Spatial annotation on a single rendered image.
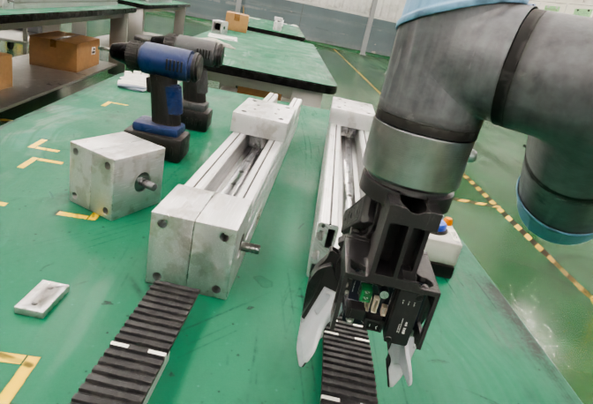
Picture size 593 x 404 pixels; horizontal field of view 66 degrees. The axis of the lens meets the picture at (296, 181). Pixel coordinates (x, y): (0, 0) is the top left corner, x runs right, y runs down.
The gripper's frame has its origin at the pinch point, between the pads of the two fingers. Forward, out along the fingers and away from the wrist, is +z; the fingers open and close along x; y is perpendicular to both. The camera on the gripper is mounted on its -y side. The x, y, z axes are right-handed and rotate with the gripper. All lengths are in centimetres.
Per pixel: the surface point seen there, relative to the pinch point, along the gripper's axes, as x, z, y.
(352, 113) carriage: 0, -9, -75
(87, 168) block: -38.7, -3.4, -23.2
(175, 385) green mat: -15.4, 3.2, 4.4
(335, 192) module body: -2.9, -5.4, -29.8
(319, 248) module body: -4.1, -1.5, -18.3
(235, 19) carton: -102, -7, -397
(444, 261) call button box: 15.1, 0.3, -26.3
